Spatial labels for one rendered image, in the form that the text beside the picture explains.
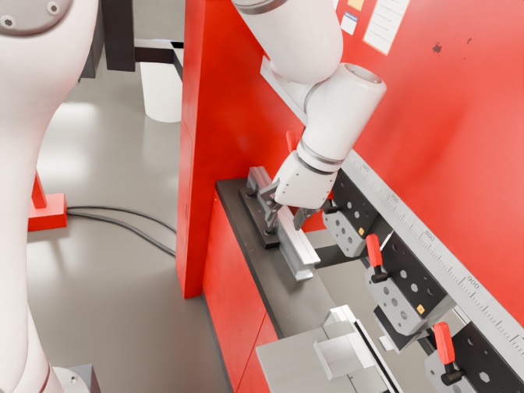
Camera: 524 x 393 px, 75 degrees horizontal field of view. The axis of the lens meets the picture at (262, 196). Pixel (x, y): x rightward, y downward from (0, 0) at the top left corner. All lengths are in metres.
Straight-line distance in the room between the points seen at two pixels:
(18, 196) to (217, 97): 0.95
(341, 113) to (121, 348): 1.69
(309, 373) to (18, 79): 0.79
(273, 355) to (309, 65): 0.66
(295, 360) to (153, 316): 1.27
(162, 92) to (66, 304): 2.02
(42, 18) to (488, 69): 0.54
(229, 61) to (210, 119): 0.22
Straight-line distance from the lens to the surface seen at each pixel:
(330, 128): 0.54
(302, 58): 0.41
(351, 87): 0.52
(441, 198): 0.65
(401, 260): 0.73
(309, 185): 0.61
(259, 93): 1.28
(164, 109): 3.47
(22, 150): 0.32
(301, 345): 0.90
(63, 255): 2.36
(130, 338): 1.99
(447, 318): 1.10
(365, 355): 0.95
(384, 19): 0.76
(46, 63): 0.23
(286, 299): 1.10
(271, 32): 0.38
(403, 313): 0.78
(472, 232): 0.62
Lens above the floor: 1.78
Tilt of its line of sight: 40 degrees down
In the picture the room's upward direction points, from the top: 14 degrees clockwise
